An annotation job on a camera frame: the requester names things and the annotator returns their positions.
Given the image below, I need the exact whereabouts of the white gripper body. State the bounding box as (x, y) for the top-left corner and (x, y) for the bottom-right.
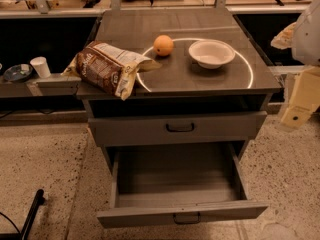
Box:
(280, 66), (320, 130)

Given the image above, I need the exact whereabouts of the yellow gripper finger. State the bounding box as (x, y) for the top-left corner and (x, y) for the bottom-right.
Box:
(271, 22), (296, 50)

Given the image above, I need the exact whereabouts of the brown chip bag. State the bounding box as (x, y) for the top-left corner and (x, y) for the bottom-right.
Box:
(61, 41), (161, 100)

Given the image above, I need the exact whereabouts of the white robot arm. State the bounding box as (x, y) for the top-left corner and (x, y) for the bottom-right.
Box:
(271, 0), (320, 131)

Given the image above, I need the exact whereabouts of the grey drawer cabinet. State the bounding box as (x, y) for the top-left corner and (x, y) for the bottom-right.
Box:
(78, 9), (280, 166)

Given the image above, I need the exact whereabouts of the open grey middle drawer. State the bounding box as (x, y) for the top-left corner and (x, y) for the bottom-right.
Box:
(97, 142), (268, 228)

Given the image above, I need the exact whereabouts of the closed grey upper drawer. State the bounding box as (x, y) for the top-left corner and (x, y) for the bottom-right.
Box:
(89, 112), (266, 147)

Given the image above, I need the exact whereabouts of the white bowl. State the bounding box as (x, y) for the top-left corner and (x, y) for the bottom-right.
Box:
(188, 39), (235, 69)

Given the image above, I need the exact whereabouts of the orange fruit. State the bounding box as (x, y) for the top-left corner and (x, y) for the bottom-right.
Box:
(153, 35), (174, 56)

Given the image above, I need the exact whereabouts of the grey low side shelf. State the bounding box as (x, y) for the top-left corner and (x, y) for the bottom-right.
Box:
(0, 73), (81, 98)

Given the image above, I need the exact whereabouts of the white paper cup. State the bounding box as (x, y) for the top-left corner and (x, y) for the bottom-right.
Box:
(30, 57), (51, 78)

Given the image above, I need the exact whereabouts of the dark round dish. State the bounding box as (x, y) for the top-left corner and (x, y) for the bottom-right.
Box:
(3, 64), (33, 83)

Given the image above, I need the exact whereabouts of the black bar on floor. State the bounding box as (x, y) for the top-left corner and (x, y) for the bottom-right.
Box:
(0, 189), (45, 240)

